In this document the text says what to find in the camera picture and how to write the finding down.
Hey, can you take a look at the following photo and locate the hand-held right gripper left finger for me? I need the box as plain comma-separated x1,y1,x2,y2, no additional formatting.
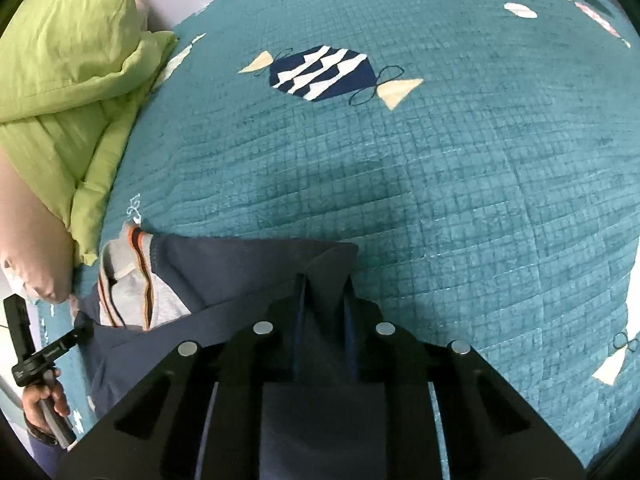
57,273,308,480

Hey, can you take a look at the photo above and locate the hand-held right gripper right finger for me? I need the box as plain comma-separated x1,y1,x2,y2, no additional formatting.
344,284,587,480

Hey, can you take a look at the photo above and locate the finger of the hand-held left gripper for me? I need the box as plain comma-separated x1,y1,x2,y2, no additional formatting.
46,321,96,362

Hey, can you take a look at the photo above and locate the navy jacket with grey lining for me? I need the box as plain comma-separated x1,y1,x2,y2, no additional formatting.
75,222,437,480

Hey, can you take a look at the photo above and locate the person's left forearm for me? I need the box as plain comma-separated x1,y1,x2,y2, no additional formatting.
27,425,68,479

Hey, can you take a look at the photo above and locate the person's left hand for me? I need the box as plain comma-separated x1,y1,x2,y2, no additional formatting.
21,367,72,435

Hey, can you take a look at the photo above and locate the pink pillow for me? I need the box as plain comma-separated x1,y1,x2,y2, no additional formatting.
0,151,77,304

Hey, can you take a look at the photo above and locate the teal quilted printed blanket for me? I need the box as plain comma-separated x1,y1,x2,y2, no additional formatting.
36,0,640,472

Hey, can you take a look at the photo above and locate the green pillow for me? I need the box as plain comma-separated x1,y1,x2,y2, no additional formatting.
0,0,180,268

